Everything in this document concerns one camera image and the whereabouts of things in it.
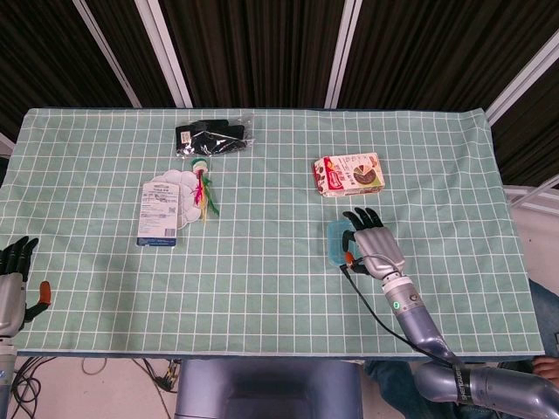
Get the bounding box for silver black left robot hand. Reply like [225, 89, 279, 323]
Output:
[0, 235, 52, 340]

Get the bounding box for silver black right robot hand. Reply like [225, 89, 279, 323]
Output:
[342, 207, 407, 280]

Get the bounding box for bare bystander hand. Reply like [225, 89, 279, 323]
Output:
[533, 355, 559, 385]

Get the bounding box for translucent blue plastic lid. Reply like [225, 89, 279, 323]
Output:
[327, 219, 363, 268]

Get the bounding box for clear plastic container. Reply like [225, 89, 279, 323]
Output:
[328, 226, 363, 269]

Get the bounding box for red white snack carton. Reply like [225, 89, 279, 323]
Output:
[311, 151, 386, 198]

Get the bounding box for green checked tablecloth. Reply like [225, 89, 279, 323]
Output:
[0, 107, 545, 357]

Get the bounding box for dark blue table underlay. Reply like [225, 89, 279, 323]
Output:
[17, 350, 545, 362]

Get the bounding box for white metal rack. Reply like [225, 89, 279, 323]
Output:
[501, 174, 559, 215]

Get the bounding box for white paint palette with card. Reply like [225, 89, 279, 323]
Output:
[135, 168, 202, 248]

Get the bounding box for grey-blue robot torso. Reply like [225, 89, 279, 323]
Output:
[174, 358, 364, 419]

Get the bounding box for black gloves in plastic bag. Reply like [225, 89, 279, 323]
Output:
[174, 113, 257, 158]

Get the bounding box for dark pleated curtain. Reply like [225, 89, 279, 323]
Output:
[0, 0, 559, 184]

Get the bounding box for black cable with angled plug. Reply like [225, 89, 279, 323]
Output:
[340, 257, 464, 367]

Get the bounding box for black floor cable bundle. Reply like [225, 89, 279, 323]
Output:
[10, 355, 60, 419]

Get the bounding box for floor cable with yellow plug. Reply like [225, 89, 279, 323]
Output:
[130, 357, 181, 394]

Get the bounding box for colourful tassel ring toy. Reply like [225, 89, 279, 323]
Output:
[190, 157, 220, 222]

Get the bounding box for slanted white corner frame post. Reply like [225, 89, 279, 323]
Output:
[484, 32, 559, 126]

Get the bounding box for thin white frame post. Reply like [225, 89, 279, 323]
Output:
[72, 0, 143, 108]

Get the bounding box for wide double white frame post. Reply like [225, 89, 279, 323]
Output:
[135, 0, 193, 108]

